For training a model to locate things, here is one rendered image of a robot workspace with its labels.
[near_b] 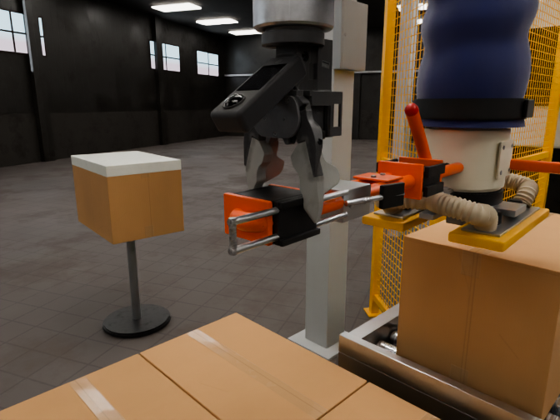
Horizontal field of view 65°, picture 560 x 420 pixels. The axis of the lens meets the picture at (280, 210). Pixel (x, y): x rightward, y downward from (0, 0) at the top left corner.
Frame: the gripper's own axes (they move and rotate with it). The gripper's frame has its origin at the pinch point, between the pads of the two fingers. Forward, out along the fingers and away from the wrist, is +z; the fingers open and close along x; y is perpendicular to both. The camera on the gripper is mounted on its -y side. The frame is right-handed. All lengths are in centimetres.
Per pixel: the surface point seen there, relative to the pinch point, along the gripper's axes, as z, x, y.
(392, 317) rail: 60, 32, 91
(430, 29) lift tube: -27, 7, 50
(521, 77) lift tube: -17, -9, 57
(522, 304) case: 34, -11, 73
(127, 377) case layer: 65, 74, 14
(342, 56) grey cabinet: -33, 89, 135
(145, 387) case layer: 65, 66, 15
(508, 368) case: 52, -10, 73
